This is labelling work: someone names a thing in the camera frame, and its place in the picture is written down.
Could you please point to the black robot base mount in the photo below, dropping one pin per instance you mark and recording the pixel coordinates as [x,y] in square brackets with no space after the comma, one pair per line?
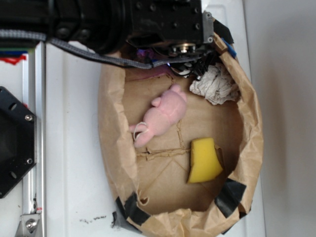
[17,141]

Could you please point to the aluminium extrusion rail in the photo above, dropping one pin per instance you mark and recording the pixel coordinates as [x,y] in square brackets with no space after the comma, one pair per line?
[33,95]

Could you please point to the metal corner bracket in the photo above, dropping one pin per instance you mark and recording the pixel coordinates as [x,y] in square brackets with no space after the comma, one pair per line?
[30,225]

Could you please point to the pink plush bunny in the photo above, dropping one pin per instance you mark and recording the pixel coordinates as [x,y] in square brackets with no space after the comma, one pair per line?
[166,111]

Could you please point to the crumpled white paper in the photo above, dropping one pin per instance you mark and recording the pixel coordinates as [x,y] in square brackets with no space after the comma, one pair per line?
[216,85]

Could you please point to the brown paper bag tray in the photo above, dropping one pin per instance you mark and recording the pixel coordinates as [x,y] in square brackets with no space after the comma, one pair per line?
[149,184]

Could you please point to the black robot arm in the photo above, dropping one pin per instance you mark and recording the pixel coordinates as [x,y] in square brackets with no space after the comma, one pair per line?
[95,30]

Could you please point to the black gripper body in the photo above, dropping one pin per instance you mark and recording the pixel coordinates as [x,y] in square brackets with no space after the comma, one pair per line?
[176,29]

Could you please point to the yellow sponge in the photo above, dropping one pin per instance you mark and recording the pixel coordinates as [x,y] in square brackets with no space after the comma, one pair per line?
[204,162]

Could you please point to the blue tape piece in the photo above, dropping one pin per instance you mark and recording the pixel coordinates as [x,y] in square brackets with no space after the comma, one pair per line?
[230,49]

